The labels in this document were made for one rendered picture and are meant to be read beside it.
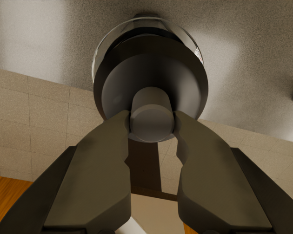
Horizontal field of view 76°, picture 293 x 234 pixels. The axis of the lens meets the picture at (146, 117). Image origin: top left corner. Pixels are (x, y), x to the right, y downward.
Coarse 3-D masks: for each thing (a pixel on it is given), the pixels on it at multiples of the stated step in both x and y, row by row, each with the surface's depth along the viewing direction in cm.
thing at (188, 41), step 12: (120, 24) 16; (132, 24) 16; (144, 24) 16; (156, 24) 16; (168, 24) 16; (108, 36) 16; (120, 36) 16; (132, 36) 16; (168, 36) 16; (180, 36) 16; (108, 48) 16; (192, 48) 16; (96, 60) 17
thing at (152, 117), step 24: (120, 48) 13; (144, 48) 12; (168, 48) 13; (96, 72) 14; (120, 72) 13; (144, 72) 13; (168, 72) 13; (192, 72) 13; (96, 96) 15; (120, 96) 14; (144, 96) 12; (168, 96) 14; (192, 96) 14; (144, 120) 11; (168, 120) 11
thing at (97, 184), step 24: (120, 120) 11; (96, 144) 9; (120, 144) 9; (72, 168) 8; (96, 168) 8; (120, 168) 8; (72, 192) 7; (96, 192) 7; (120, 192) 7; (48, 216) 6; (72, 216) 6; (96, 216) 6; (120, 216) 7
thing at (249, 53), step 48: (0, 0) 34; (48, 0) 34; (96, 0) 34; (144, 0) 34; (192, 0) 34; (240, 0) 34; (288, 0) 34; (0, 48) 38; (48, 48) 38; (96, 48) 38; (240, 48) 38; (288, 48) 38; (240, 96) 44; (288, 96) 44
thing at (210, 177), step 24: (192, 120) 11; (192, 144) 9; (216, 144) 9; (192, 168) 8; (216, 168) 8; (240, 168) 8; (192, 192) 7; (216, 192) 7; (240, 192) 7; (192, 216) 7; (216, 216) 6; (240, 216) 6; (264, 216) 6
